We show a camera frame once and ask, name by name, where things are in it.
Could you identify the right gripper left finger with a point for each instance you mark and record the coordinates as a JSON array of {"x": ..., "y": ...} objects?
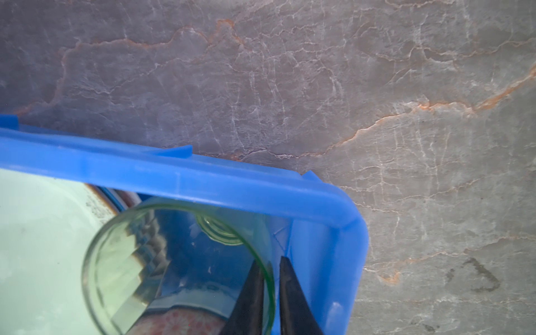
[{"x": 247, "y": 315}]

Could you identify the orange blue patterned bowl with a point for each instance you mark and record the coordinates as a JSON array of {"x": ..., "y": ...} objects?
[{"x": 179, "y": 321}]

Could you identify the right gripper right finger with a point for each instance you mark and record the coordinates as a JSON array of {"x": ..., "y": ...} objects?
[{"x": 296, "y": 317}]

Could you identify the blue plastic bin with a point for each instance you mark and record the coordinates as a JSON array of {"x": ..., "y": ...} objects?
[{"x": 328, "y": 236}]

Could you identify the green pineapple plate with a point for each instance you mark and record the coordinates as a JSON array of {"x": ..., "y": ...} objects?
[{"x": 47, "y": 225}]

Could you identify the green glass cup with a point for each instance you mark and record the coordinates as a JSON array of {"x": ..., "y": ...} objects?
[{"x": 164, "y": 254}]

